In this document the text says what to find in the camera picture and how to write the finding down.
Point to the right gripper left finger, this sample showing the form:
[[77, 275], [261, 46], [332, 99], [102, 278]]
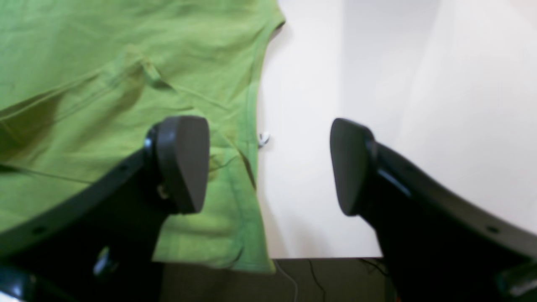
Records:
[[98, 245]]

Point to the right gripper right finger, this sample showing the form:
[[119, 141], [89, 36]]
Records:
[[436, 246]]

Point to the green T-shirt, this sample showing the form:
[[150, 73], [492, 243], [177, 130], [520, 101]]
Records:
[[82, 81]]

